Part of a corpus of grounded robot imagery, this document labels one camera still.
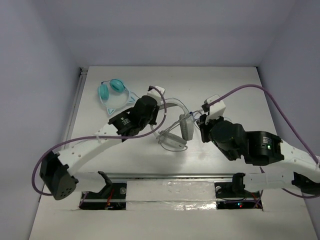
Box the white over-ear headphones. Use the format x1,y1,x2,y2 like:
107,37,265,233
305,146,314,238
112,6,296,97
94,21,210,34
153,97,194,152

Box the grey headphone cable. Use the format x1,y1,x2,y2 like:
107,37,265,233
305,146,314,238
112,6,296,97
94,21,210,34
157,109,208,152

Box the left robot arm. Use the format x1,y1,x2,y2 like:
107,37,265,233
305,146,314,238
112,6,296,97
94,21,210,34
39,94,161,201

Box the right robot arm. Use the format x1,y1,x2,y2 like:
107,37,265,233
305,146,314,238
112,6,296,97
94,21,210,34
196,114,320,197

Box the teal cat-ear headphones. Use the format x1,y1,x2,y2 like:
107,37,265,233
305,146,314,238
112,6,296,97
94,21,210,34
97,78,139,116

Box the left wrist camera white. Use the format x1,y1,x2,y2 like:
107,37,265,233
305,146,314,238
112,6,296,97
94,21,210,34
146,86,166,105

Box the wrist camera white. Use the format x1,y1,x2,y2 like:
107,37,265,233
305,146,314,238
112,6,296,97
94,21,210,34
146,86,166,105
201,94,226,125

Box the blue earbuds with cable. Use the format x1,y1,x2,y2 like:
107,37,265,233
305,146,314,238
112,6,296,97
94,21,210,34
130,95,205,119

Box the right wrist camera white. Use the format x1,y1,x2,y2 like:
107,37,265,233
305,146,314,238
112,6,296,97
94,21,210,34
201,94,226,125

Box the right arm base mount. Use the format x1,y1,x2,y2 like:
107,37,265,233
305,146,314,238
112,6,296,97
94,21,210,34
214,173,263,210

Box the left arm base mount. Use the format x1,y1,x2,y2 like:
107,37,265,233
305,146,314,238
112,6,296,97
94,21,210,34
78,171,127,211

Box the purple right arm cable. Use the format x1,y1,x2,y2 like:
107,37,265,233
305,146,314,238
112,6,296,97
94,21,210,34
206,84,320,208

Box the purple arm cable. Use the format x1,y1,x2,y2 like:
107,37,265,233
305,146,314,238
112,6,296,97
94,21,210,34
32,86,167,208
206,84,320,208

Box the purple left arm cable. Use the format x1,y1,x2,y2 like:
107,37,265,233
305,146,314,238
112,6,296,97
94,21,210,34
32,86,167,208

